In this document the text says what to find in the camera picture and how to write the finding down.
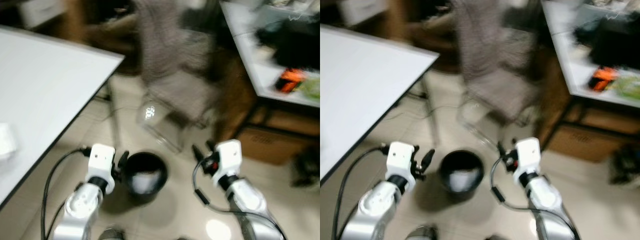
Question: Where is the black bag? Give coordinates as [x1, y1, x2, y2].
[574, 16, 640, 71]
[255, 19, 321, 72]

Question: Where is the black object on floor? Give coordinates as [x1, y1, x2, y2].
[608, 143, 640, 186]
[291, 146, 321, 189]

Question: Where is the small white object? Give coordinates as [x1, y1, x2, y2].
[0, 123, 17, 161]

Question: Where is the white box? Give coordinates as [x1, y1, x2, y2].
[344, 0, 390, 27]
[19, 0, 67, 29]

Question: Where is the brown cardboard box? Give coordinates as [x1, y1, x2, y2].
[234, 126, 303, 167]
[547, 123, 626, 164]

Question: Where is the grey robot leg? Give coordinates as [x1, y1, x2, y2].
[99, 227, 127, 240]
[407, 225, 437, 240]

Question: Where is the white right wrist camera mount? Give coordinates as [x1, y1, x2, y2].
[213, 139, 243, 179]
[514, 137, 542, 174]

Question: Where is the black round rubbish bin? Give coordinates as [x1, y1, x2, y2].
[439, 148, 486, 197]
[121, 151, 169, 204]

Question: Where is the grey checked fabric chair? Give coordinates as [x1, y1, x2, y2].
[452, 0, 543, 132]
[132, 0, 223, 132]

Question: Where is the large white table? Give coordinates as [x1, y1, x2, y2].
[0, 24, 126, 210]
[320, 23, 441, 183]

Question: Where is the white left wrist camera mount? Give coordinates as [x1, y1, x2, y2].
[87, 144, 117, 182]
[387, 141, 417, 179]

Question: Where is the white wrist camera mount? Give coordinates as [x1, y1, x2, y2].
[514, 137, 542, 174]
[213, 139, 243, 179]
[87, 144, 117, 182]
[387, 141, 417, 179]

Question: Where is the white table with black frame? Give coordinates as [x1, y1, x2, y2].
[541, 0, 640, 151]
[219, 0, 321, 143]

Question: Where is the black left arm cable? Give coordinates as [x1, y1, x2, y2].
[40, 146, 92, 240]
[338, 144, 391, 240]

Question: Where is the green packet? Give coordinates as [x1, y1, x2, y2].
[614, 71, 640, 101]
[299, 74, 321, 102]

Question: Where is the orange and black object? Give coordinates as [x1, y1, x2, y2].
[588, 66, 621, 93]
[274, 68, 308, 95]

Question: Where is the clear plastic container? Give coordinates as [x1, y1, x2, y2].
[458, 99, 502, 152]
[135, 99, 184, 154]

